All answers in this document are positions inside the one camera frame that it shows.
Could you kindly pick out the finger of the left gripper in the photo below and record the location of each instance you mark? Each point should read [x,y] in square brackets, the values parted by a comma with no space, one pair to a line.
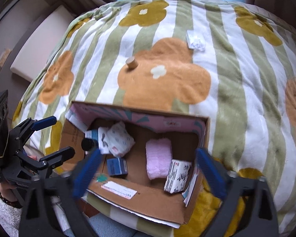
[20,134]
[44,166]

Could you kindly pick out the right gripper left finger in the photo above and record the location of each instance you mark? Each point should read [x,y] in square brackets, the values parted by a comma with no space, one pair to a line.
[38,217]

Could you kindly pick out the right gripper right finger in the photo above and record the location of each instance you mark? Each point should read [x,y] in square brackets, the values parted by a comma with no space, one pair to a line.
[259,218]

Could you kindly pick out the white blue box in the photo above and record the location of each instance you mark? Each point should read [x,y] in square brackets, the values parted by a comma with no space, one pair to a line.
[99,135]

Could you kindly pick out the small blue cube box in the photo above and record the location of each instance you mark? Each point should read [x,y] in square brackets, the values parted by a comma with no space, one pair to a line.
[117,167]

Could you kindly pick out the white patterned cloth pouch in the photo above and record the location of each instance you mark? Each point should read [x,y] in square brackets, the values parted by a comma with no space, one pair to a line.
[119,141]

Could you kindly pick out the black white patterned tissue pack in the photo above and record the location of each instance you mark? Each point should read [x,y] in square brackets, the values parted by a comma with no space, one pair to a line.
[177,176]

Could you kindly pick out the pink towel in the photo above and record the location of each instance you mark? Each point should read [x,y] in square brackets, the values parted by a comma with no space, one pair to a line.
[158,158]

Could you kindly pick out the person's left hand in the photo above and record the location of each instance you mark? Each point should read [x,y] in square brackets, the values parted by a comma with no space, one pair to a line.
[7,196]

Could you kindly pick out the white bedside cabinet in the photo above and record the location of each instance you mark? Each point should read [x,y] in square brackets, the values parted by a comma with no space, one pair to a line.
[32,51]

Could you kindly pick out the open cardboard box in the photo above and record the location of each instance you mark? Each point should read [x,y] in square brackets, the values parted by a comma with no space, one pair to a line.
[135,192]

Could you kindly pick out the beige round wooden lid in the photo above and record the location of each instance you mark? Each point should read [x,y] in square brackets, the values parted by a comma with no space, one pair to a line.
[131,63]

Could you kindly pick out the floral striped fleece blanket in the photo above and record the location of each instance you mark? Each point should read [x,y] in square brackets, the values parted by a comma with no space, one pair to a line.
[244,81]

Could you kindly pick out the clear wrapped tissue pack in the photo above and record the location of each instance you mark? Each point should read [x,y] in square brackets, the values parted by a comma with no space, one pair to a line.
[195,40]

